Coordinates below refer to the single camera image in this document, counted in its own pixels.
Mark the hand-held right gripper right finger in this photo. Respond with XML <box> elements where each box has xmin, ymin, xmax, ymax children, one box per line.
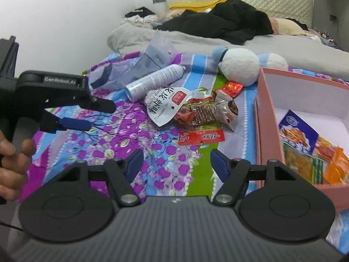
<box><xmin>210</xmin><ymin>149</ymin><xmax>298</xmax><ymax>205</ymax></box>

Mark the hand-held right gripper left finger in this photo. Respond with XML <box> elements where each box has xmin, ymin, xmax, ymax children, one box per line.
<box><xmin>58</xmin><ymin>150</ymin><xmax>144</xmax><ymax>207</ymax></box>

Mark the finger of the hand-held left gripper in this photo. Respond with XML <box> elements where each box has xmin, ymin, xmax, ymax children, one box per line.
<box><xmin>79</xmin><ymin>96</ymin><xmax>116</xmax><ymax>114</ymax></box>
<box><xmin>41</xmin><ymin>112</ymin><xmax>92</xmax><ymax>134</ymax></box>

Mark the red snack packet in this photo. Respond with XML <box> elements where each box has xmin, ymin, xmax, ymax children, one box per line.
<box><xmin>178</xmin><ymin>129</ymin><xmax>226</xmax><ymax>146</ymax></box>

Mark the pink cardboard box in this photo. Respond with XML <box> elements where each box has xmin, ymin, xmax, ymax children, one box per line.
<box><xmin>255</xmin><ymin>67</ymin><xmax>349</xmax><ymax>210</ymax></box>

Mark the brown sticks snack packet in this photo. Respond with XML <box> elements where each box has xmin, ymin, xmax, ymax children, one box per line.
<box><xmin>173</xmin><ymin>97</ymin><xmax>220</xmax><ymax>128</ymax></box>

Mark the silver snack packet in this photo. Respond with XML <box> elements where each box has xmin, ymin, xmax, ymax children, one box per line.
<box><xmin>215</xmin><ymin>89</ymin><xmax>240</xmax><ymax>133</ymax></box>

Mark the white pouch with black print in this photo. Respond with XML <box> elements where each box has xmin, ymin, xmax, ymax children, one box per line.
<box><xmin>144</xmin><ymin>87</ymin><xmax>191</xmax><ymax>127</ymax></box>

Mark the red foil sachet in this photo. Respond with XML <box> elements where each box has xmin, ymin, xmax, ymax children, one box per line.
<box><xmin>214</xmin><ymin>81</ymin><xmax>244</xmax><ymax>99</ymax></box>

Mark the yellow snack clear packet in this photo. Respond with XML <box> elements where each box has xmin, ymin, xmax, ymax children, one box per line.
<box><xmin>282</xmin><ymin>139</ymin><xmax>332</xmax><ymax>184</ymax></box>

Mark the blue snack packet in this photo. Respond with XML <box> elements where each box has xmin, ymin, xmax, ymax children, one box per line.
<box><xmin>278</xmin><ymin>110</ymin><xmax>319</xmax><ymax>156</ymax></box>

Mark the person's left hand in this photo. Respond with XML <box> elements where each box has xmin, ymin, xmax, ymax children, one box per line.
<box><xmin>0</xmin><ymin>131</ymin><xmax>36</xmax><ymax>201</ymax></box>

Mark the floral striped bedsheet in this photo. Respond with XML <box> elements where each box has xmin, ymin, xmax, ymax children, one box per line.
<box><xmin>20</xmin><ymin>50</ymin><xmax>349</xmax><ymax>253</ymax></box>

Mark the white spray can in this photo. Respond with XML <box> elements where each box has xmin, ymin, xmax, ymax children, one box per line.
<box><xmin>125</xmin><ymin>65</ymin><xmax>187</xmax><ymax>103</ymax></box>

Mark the translucent plastic bag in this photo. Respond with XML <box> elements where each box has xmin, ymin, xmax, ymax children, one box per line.
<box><xmin>89</xmin><ymin>30</ymin><xmax>179</xmax><ymax>90</ymax></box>

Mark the pile of clothes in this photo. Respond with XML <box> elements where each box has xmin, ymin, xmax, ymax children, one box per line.
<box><xmin>121</xmin><ymin>7</ymin><xmax>159</xmax><ymax>29</ymax></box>

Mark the white and blue plush toy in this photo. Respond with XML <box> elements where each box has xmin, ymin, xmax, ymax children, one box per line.
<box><xmin>211</xmin><ymin>46</ymin><xmax>289</xmax><ymax>88</ymax></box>

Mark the pink patterned cloth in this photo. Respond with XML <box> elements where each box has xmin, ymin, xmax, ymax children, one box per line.
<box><xmin>159</xmin><ymin>9</ymin><xmax>186</xmax><ymax>19</ymax></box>

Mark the grey duvet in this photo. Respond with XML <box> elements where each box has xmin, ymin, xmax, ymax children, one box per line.
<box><xmin>106</xmin><ymin>22</ymin><xmax>349</xmax><ymax>74</ymax></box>

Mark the yellow cloth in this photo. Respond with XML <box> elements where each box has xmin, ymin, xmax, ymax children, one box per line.
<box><xmin>169</xmin><ymin>0</ymin><xmax>227</xmax><ymax>11</ymax></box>

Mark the black clothing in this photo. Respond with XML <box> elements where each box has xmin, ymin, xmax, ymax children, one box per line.
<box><xmin>153</xmin><ymin>0</ymin><xmax>274</xmax><ymax>45</ymax></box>

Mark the pink and cream pillow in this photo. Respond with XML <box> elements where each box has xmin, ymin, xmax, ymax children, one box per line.
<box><xmin>269</xmin><ymin>17</ymin><xmax>314</xmax><ymax>36</ymax></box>

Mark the dark cloth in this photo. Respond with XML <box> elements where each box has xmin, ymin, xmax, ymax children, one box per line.
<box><xmin>285</xmin><ymin>18</ymin><xmax>310</xmax><ymax>32</ymax></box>

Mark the group of small bottles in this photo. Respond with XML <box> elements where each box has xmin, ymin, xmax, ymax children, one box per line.
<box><xmin>319</xmin><ymin>30</ymin><xmax>336</xmax><ymax>44</ymax></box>

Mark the black cable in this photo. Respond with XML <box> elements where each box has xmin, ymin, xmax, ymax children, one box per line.
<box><xmin>0</xmin><ymin>221</ymin><xmax>24</xmax><ymax>231</ymax></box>

